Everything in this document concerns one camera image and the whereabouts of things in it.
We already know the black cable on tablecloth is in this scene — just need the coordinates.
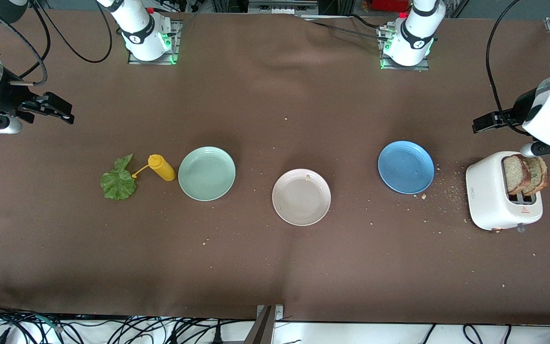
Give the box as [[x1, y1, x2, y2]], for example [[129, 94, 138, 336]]
[[301, 13, 395, 41]]

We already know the blue plate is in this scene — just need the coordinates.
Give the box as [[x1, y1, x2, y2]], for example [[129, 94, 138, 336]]
[[378, 140, 435, 195]]

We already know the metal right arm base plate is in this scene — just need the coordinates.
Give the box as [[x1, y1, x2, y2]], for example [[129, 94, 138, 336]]
[[128, 19, 180, 65]]

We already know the silver power strip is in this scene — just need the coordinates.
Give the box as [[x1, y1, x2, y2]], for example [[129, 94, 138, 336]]
[[248, 0, 318, 15]]

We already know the white toaster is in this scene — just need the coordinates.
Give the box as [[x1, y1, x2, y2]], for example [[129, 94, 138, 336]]
[[465, 151, 544, 232]]

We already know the teal floor cable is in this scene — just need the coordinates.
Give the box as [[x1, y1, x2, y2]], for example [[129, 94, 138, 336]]
[[32, 313, 63, 333]]

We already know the brown bread slice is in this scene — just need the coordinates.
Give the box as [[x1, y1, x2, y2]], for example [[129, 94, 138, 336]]
[[523, 155, 549, 196], [502, 154, 532, 195]]

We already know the brown tablecloth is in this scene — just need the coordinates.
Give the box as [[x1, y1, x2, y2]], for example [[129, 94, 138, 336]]
[[0, 9, 550, 326]]

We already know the beige plate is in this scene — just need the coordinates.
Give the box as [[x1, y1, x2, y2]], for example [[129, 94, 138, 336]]
[[272, 169, 332, 226]]

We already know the red box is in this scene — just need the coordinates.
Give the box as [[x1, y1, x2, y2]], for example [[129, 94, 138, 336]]
[[372, 0, 410, 13]]

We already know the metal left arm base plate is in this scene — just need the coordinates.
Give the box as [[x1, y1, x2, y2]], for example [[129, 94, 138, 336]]
[[379, 24, 431, 71]]

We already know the green lettuce leaf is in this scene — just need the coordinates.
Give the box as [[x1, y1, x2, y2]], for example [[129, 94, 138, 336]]
[[100, 154, 138, 201]]

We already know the dark grey metal bar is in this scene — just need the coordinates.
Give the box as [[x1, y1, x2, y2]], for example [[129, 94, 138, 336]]
[[243, 306, 275, 344]]

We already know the pale green plate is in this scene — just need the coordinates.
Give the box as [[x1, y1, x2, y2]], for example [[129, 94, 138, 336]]
[[178, 146, 236, 202]]

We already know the yellow mustard squeeze bottle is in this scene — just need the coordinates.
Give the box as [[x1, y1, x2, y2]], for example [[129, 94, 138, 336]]
[[132, 154, 176, 182]]

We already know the silver table edge bracket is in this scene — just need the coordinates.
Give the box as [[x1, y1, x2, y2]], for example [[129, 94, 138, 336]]
[[256, 304, 285, 322]]

